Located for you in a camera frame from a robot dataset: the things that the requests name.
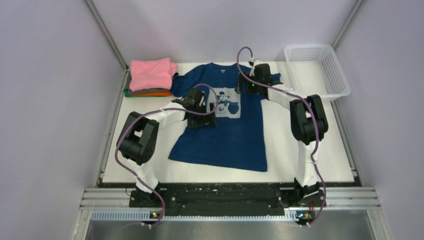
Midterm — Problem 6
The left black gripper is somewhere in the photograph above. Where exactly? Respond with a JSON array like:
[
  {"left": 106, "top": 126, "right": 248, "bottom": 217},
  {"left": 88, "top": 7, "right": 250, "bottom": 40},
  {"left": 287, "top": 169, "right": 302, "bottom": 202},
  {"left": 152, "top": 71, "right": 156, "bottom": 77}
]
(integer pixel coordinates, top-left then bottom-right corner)
[{"left": 188, "top": 102, "right": 218, "bottom": 130}]

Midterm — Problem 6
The navy blue printed t-shirt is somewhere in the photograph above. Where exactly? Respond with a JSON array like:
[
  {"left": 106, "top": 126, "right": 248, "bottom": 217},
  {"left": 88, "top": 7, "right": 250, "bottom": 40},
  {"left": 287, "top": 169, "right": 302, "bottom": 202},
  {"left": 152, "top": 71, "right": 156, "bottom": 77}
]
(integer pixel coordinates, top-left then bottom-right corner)
[{"left": 168, "top": 63, "right": 268, "bottom": 172}]

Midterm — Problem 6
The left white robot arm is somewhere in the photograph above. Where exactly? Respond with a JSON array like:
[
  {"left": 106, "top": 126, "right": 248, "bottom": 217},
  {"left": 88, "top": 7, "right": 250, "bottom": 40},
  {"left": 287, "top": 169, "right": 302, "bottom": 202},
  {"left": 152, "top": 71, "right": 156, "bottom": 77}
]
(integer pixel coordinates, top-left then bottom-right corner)
[{"left": 114, "top": 86, "right": 219, "bottom": 207}]

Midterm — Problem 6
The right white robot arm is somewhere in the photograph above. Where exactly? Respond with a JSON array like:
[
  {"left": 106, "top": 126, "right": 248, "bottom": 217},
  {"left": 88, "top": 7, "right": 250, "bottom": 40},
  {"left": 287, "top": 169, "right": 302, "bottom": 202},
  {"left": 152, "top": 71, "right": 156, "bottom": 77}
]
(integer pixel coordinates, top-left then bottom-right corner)
[{"left": 235, "top": 60, "right": 329, "bottom": 206}]

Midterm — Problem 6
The orange folded t-shirt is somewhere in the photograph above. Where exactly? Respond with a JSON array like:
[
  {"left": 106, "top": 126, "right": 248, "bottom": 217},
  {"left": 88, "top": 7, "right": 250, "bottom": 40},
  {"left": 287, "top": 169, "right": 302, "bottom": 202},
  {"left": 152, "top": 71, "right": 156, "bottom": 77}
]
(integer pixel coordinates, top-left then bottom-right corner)
[{"left": 136, "top": 88, "right": 172, "bottom": 97}]

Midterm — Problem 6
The pink folded t-shirt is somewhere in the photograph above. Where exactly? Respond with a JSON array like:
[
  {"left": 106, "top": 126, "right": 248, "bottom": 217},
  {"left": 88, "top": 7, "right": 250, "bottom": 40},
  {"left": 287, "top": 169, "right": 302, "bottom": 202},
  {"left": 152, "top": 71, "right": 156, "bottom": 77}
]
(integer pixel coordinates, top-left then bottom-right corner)
[{"left": 129, "top": 57, "right": 177, "bottom": 92}]

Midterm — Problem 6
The grey folded t-shirt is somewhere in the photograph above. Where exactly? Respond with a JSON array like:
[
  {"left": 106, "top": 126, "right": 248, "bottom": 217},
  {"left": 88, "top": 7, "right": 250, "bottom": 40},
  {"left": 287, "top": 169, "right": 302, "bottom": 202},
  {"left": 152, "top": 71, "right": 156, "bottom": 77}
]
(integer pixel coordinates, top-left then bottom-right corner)
[{"left": 123, "top": 73, "right": 172, "bottom": 98}]

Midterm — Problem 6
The white plastic basket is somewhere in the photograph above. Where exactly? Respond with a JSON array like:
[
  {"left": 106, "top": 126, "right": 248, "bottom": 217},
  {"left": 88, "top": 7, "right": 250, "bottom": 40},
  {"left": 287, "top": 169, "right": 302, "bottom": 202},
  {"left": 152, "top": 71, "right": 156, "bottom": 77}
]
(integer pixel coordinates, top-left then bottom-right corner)
[{"left": 284, "top": 43, "right": 352, "bottom": 102}]

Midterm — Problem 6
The green folded t-shirt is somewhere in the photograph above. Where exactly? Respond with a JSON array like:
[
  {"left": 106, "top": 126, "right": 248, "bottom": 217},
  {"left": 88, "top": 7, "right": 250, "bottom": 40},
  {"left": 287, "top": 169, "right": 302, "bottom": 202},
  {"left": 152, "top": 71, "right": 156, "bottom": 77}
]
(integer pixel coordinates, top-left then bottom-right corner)
[{"left": 123, "top": 88, "right": 136, "bottom": 98}]

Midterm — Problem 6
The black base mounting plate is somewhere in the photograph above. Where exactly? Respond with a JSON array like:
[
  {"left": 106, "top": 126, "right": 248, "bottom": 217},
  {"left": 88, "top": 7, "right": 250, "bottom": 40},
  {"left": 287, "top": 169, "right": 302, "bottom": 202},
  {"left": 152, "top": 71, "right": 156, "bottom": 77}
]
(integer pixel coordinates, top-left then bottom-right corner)
[{"left": 112, "top": 183, "right": 324, "bottom": 217}]

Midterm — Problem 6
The right vertical metal post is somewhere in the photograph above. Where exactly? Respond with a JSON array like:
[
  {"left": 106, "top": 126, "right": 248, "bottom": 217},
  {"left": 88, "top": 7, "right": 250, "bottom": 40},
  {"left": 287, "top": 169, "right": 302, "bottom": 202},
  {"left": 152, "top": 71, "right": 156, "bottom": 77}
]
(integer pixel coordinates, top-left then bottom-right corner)
[{"left": 331, "top": 0, "right": 367, "bottom": 51}]

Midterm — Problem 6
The vertical metal post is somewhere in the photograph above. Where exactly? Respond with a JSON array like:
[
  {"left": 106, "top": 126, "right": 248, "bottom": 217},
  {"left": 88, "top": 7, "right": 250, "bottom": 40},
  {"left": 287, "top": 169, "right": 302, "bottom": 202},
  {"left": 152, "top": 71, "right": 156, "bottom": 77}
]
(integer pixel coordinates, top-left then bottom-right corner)
[
  {"left": 331, "top": 0, "right": 367, "bottom": 51},
  {"left": 82, "top": 0, "right": 131, "bottom": 72}
]

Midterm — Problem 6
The left vertical metal post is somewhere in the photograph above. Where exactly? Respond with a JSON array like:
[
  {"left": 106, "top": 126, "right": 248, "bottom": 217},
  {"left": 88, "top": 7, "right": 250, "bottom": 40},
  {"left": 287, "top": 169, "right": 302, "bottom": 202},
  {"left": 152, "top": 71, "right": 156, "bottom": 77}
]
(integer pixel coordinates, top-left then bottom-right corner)
[{"left": 82, "top": 0, "right": 131, "bottom": 72}]

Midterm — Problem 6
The white slotted cable duct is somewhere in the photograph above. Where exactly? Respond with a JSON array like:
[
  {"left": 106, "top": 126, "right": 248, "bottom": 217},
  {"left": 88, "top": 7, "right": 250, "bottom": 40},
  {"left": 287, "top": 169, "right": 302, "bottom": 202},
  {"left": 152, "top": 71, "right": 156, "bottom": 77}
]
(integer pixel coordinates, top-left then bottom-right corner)
[{"left": 90, "top": 209, "right": 298, "bottom": 222}]

